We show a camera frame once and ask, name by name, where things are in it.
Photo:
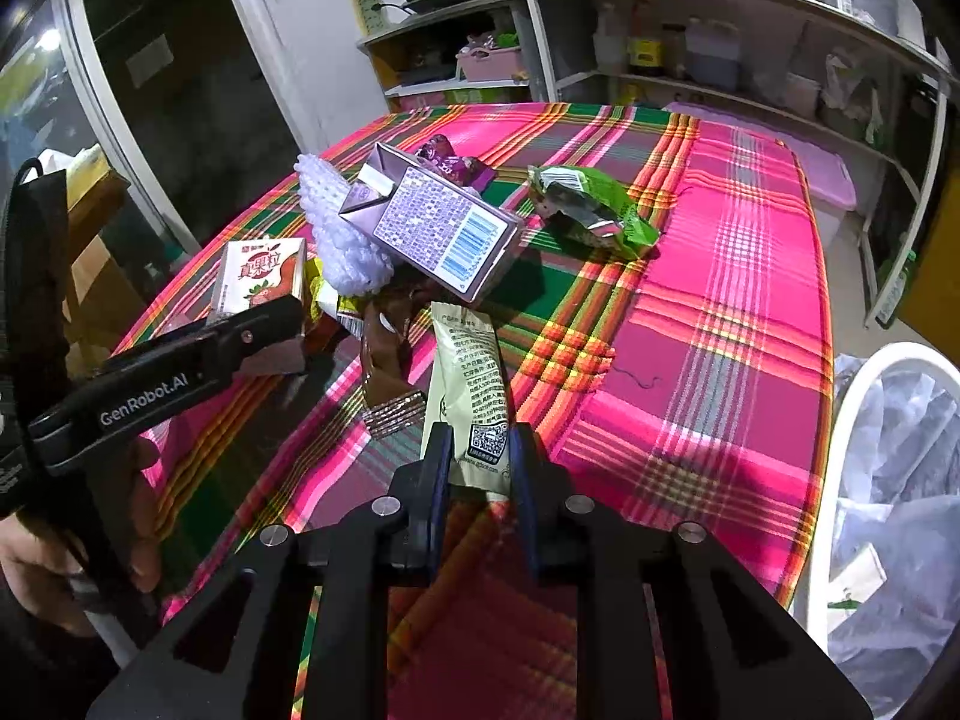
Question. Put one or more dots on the pink plaid tablecloth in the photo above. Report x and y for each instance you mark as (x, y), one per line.
(712, 315)

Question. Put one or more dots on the yellow label oil bottle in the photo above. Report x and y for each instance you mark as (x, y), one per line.
(645, 45)

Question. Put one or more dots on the yellow wooden door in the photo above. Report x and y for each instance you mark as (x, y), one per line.
(934, 307)

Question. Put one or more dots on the white round trash bin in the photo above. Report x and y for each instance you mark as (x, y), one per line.
(821, 480)

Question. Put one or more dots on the clear plastic bin liner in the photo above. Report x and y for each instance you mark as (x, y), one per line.
(900, 525)

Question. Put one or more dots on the white plastic bottle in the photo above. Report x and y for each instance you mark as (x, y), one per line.
(609, 41)

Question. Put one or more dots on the purple candy wrapper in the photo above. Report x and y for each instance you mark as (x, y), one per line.
(454, 161)

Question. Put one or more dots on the yellow power strip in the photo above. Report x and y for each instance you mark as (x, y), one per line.
(365, 11)

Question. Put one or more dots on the person's left hand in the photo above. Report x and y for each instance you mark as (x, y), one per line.
(146, 517)

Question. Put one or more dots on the yellow snack wrapper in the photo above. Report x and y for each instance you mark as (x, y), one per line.
(334, 304)

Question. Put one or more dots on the brown snack wrapper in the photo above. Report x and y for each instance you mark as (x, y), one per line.
(386, 360)

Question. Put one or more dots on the wooden side cabinet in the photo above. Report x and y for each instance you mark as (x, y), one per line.
(94, 255)

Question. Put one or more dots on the white metal shelf unit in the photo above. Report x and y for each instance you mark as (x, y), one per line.
(750, 7)

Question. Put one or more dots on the pink lidded storage box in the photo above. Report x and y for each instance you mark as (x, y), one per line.
(795, 157)

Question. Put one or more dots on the strawberry drink carton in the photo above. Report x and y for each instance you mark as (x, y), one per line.
(255, 277)

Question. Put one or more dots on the green glass bottle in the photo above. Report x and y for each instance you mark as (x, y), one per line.
(896, 289)

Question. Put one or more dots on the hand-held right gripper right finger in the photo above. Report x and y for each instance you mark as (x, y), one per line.
(525, 487)

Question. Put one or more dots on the purple milk carton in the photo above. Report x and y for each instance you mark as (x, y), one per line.
(442, 225)

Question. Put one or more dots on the pink plastic basket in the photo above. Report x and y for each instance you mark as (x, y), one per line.
(487, 64)

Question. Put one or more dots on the white foam fruit net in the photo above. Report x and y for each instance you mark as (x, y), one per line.
(337, 232)

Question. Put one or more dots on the green snack bag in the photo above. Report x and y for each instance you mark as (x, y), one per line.
(592, 206)

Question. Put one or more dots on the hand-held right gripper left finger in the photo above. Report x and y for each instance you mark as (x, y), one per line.
(436, 480)

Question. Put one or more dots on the translucent plastic jug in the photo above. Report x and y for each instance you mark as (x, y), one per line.
(712, 56)

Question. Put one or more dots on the small wooden shelf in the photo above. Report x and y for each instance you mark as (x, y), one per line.
(420, 30)

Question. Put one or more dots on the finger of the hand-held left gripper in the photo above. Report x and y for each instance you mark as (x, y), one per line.
(274, 360)
(262, 319)

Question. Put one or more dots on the beige snack packet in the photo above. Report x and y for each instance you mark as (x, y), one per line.
(466, 367)

